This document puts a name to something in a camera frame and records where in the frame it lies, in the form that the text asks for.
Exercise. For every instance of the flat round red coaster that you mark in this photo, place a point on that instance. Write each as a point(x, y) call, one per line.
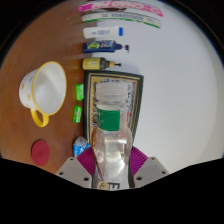
point(40, 153)

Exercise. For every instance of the framed group photo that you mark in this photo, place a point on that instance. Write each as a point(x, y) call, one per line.
point(136, 100)

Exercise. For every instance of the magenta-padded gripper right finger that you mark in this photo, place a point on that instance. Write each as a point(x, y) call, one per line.
point(148, 170)

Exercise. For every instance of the amber pump bottle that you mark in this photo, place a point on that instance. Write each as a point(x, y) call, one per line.
point(95, 63)

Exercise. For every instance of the clear green-labelled drink bottle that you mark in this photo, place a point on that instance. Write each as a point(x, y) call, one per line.
point(110, 133)

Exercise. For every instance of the dark blue pump bottle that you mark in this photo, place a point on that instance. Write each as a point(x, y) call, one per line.
point(100, 46)

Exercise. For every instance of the blue tissue pack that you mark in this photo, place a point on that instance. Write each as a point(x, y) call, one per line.
point(80, 146)

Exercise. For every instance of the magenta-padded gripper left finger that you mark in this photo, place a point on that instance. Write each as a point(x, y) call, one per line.
point(75, 171)

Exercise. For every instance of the white bottle with blue cap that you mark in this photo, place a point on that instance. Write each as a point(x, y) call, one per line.
point(100, 32)

